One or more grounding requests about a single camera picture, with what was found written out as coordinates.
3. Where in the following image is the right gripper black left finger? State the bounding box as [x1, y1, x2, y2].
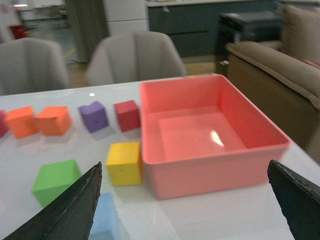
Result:
[5, 162, 102, 240]

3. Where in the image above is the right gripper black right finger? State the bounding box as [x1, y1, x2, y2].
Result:
[267, 160, 320, 240]

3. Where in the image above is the light blue foam block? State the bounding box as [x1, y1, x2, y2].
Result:
[88, 192, 120, 240]

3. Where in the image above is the green foam block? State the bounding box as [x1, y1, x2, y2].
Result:
[31, 159, 82, 208]

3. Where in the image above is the yellow foam block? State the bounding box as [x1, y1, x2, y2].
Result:
[106, 142, 143, 187]

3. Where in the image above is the orange foam block right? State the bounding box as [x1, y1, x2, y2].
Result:
[35, 106, 73, 136]

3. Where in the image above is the orange foam block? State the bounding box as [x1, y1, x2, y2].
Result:
[35, 106, 73, 136]
[4, 106, 39, 139]

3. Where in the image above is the purple foam block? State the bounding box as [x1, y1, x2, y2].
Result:
[78, 101, 109, 133]

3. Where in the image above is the orange foam block left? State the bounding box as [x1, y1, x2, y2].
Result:
[4, 106, 39, 139]

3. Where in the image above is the magenta foam block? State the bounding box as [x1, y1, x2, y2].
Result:
[0, 109, 9, 138]

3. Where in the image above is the red foam block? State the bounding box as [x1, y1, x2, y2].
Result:
[113, 100, 141, 132]

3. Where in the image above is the pink plastic bin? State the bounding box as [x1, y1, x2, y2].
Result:
[140, 74, 291, 200]

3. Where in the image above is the beige sofa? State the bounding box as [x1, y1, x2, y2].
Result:
[226, 4, 320, 162]

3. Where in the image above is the grey chair left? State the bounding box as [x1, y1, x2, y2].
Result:
[0, 37, 71, 96]

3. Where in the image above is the grey chair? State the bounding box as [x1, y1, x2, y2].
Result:
[0, 37, 71, 96]
[85, 31, 187, 87]

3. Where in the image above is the grey chair centre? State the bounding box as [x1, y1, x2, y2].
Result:
[85, 31, 187, 87]

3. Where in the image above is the black printer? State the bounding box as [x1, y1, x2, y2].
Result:
[215, 11, 285, 76]

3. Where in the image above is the dark grey cabinet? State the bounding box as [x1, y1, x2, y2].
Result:
[148, 0, 276, 58]

